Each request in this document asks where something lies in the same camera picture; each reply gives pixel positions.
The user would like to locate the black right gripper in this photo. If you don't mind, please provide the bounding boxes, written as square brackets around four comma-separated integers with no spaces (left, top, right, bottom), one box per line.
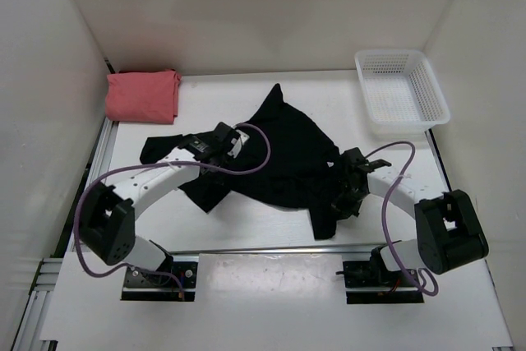
[330,178,367,221]

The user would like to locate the black t-shirt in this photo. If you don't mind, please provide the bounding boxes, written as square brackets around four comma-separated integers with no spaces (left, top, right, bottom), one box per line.
[139,83,362,241]

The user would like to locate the pink t-shirt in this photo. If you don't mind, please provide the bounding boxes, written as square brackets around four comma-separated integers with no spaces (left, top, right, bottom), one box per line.
[105,70,182,125]

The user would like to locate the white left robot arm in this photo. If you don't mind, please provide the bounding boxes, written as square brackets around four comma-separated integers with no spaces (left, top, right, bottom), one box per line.
[73,122,255,285]

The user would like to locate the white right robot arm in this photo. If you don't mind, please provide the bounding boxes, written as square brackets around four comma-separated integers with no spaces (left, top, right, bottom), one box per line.
[331,148,489,287]

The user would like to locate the white plastic basket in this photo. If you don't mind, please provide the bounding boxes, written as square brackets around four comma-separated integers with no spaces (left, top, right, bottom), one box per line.
[354,49,450,136]

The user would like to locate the aluminium table edge rail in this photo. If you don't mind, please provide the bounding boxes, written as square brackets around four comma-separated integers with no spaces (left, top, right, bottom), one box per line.
[69,238,469,256]

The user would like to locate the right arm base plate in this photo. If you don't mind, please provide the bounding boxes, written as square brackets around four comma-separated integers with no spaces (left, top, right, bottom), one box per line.
[335,261,424,305]

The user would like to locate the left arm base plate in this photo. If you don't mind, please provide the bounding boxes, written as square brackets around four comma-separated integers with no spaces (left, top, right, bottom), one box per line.
[121,255,199,303]

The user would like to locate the aluminium side frame rail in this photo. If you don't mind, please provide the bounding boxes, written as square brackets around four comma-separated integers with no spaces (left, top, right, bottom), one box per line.
[11,119,118,350]

